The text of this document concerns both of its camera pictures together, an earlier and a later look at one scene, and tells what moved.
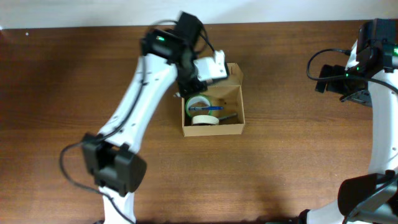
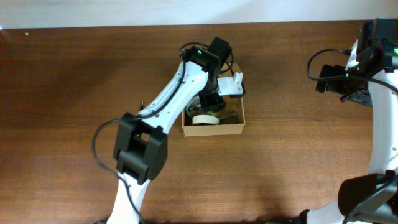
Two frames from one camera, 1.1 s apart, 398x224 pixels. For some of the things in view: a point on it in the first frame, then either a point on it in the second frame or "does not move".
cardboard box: (227, 96) does not move
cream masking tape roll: (201, 119) does not move
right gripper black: (330, 83) does not move
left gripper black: (191, 86) → (212, 103)
